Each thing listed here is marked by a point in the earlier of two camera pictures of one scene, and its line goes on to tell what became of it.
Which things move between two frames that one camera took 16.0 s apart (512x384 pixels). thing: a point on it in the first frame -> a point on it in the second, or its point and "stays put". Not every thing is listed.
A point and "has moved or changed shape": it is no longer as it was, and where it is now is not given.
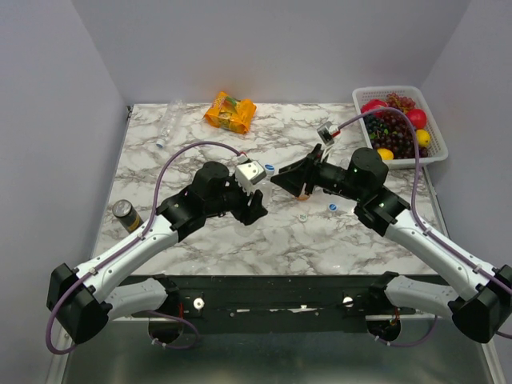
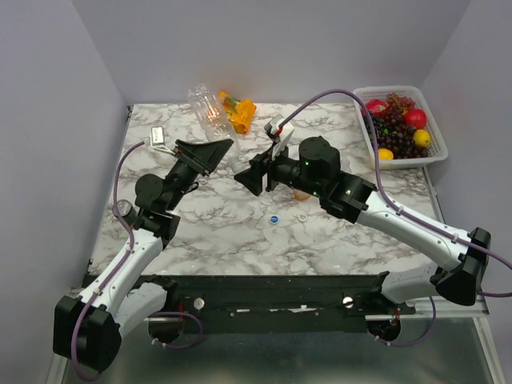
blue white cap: [269, 167] has moved or changed shape
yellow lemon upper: [423, 138] stays put
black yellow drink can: [126, 214] stays put
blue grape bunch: [378, 127] stays put
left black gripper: [247, 214] -> [202, 158]
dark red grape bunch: [399, 138] stays put
